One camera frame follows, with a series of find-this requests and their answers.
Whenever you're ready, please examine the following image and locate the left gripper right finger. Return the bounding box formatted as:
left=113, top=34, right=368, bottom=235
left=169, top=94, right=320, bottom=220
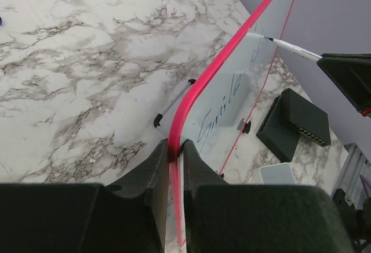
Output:
left=183, top=139, right=228, bottom=252

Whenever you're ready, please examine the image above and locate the red-framed whiteboard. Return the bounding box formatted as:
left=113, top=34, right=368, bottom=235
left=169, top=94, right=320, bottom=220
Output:
left=168, top=0, right=294, bottom=247

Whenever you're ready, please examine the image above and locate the white whiteboard eraser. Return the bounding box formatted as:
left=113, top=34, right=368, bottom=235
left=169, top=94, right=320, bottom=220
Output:
left=260, top=163, right=296, bottom=185

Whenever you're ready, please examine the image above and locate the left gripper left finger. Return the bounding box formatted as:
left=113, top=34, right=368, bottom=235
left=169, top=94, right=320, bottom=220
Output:
left=106, top=139, right=169, bottom=252

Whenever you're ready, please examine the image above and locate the blue whiteboard marker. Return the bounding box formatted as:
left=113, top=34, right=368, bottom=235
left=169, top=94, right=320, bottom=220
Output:
left=268, top=37, right=322, bottom=63

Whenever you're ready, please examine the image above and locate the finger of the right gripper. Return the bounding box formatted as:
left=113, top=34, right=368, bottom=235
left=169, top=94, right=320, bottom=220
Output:
left=317, top=53, right=370, bottom=117

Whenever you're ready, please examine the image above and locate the black whiteboard stand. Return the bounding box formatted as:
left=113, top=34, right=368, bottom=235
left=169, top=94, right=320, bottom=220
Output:
left=153, top=74, right=242, bottom=137

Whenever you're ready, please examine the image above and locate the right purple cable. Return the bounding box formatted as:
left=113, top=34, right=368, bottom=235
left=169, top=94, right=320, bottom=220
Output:
left=359, top=174, right=371, bottom=198

